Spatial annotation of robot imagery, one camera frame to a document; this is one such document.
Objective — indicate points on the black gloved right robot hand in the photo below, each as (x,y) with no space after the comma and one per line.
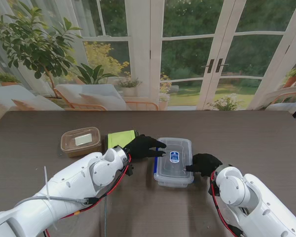
(204,164)

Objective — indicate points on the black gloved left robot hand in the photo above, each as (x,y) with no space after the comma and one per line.
(143,148)

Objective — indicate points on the black plastic tray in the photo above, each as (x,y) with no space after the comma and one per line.
(138,133)

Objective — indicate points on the clear lid with green sheet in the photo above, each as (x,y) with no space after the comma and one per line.
(119,139)

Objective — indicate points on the clear lid with blue mark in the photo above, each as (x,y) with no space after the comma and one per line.
(177,168)

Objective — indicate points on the clear container with blue clips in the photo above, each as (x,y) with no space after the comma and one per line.
(173,181)

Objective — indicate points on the brown kraft paper container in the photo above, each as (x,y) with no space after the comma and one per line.
(81,151)

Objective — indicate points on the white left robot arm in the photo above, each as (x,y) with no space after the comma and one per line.
(59,187)

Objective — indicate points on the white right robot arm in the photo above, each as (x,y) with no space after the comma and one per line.
(251,200)

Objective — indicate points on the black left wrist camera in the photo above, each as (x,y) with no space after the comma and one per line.
(130,170)

